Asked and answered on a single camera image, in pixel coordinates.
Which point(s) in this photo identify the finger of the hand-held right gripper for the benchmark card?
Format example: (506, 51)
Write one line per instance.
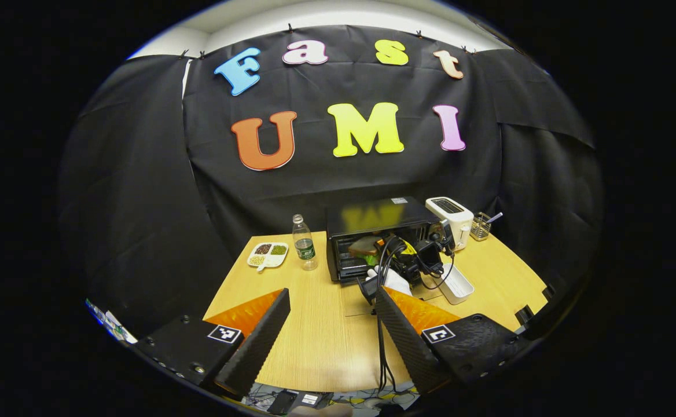
(406, 248)

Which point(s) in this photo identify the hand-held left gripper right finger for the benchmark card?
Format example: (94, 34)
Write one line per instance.
(407, 347)

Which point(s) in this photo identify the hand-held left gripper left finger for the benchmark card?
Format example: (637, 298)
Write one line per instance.
(254, 347)

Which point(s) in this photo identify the sandwich with lettuce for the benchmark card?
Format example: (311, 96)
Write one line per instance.
(362, 248)

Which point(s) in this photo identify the black electric oven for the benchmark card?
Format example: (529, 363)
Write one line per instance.
(373, 214)

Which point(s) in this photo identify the white rectangular tray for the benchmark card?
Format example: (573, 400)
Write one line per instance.
(456, 286)

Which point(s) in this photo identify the white toaster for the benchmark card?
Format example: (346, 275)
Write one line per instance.
(459, 217)

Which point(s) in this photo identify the clear ribbed glass holder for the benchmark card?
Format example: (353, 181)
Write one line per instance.
(480, 229)

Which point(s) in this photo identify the black device with white label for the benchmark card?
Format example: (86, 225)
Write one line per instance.
(300, 399)

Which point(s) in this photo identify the metal spoon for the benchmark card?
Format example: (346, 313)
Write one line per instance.
(494, 218)

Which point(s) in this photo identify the white divided snack plate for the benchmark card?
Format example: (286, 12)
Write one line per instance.
(267, 256)

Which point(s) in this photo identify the black backdrop cloth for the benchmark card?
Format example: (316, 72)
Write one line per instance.
(344, 174)

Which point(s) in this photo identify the clear plastic water bottle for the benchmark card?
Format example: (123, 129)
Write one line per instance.
(305, 249)

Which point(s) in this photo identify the black table clamp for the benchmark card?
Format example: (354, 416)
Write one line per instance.
(548, 292)
(524, 315)

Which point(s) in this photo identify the colourful printed paper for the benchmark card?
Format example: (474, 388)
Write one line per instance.
(109, 324)

